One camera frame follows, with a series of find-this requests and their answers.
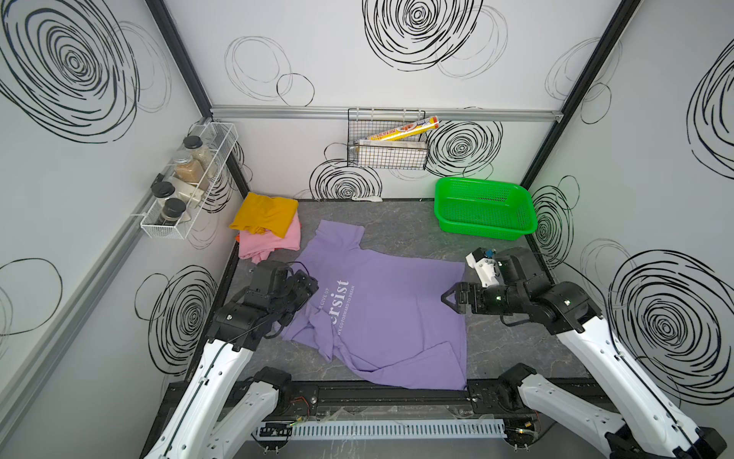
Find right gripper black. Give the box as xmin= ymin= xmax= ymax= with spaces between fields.
xmin=438 ymin=279 xmax=522 ymax=313

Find purple t-shirt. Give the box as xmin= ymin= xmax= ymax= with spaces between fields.
xmin=281 ymin=220 xmax=468 ymax=390

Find green plastic basket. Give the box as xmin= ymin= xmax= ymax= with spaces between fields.
xmin=434 ymin=177 xmax=538 ymax=241

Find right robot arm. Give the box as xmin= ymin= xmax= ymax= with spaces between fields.
xmin=441 ymin=248 xmax=728 ymax=458

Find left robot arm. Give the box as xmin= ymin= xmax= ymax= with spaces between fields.
xmin=146 ymin=261 xmax=318 ymax=458

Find folded pink t-shirt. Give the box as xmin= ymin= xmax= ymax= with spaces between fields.
xmin=236 ymin=213 xmax=301 ymax=264

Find folded yellow t-shirt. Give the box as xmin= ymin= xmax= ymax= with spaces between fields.
xmin=229 ymin=192 xmax=298 ymax=238

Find spice jar black lid near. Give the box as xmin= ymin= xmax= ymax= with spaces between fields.
xmin=156 ymin=198 xmax=187 ymax=226

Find spice jar black lid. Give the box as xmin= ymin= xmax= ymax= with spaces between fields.
xmin=183 ymin=135 xmax=213 ymax=170
xmin=151 ymin=181 xmax=176 ymax=208
xmin=156 ymin=198 xmax=187 ymax=226

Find spice jar tan contents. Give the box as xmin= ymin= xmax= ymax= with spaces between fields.
xmin=172 ymin=150 xmax=206 ymax=185

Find spice jar black lid middle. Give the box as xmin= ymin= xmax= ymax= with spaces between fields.
xmin=151 ymin=181 xmax=176 ymax=208

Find spice jar black lid far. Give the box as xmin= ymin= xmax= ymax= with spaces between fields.
xmin=183 ymin=135 xmax=213 ymax=170

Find yellow foil roll box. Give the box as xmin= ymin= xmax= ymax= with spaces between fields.
xmin=368 ymin=117 xmax=440 ymax=142

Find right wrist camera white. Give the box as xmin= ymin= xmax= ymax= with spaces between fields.
xmin=466 ymin=248 xmax=504 ymax=288

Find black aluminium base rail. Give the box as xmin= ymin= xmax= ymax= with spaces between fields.
xmin=165 ymin=376 xmax=620 ymax=415

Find white slotted cable duct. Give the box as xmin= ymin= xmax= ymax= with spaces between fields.
xmin=253 ymin=419 xmax=507 ymax=441

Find black wire wall basket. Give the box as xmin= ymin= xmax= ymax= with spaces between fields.
xmin=347 ymin=108 xmax=428 ymax=170

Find grey box in wire basket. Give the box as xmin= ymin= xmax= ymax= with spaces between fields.
xmin=353 ymin=140 xmax=428 ymax=170

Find white wire spice shelf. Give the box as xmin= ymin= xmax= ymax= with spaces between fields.
xmin=140 ymin=120 xmax=239 ymax=250

